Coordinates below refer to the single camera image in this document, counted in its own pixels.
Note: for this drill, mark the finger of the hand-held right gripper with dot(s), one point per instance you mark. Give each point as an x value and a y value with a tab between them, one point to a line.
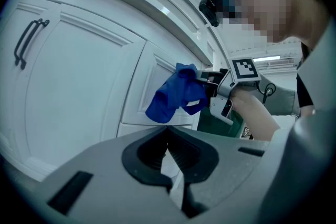
211	91
210	76

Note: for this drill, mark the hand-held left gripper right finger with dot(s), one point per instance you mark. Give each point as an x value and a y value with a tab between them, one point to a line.
231	160

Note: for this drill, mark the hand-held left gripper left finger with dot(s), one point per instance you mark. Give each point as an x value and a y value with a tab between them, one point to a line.
105	178

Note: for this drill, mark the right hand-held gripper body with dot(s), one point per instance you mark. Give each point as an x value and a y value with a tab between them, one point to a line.
245	69

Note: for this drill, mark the blue cloth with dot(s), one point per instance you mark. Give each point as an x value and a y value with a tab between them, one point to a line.
176	91

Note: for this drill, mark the person's right forearm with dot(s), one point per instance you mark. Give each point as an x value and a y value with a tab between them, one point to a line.
252	112

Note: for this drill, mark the grey chair black legs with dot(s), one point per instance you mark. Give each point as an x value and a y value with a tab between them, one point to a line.
283	97

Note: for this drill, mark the person's black printed top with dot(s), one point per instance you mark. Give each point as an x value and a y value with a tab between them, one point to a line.
304	86

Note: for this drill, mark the person's head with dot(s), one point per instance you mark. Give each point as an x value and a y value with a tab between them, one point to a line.
275	8

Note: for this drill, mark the white cabinet door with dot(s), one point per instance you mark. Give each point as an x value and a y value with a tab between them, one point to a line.
78	86
10	86

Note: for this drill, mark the white vanity cabinet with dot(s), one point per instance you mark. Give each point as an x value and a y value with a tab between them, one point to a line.
110	10

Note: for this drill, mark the black head-worn camera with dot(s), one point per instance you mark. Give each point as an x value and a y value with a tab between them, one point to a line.
208	10

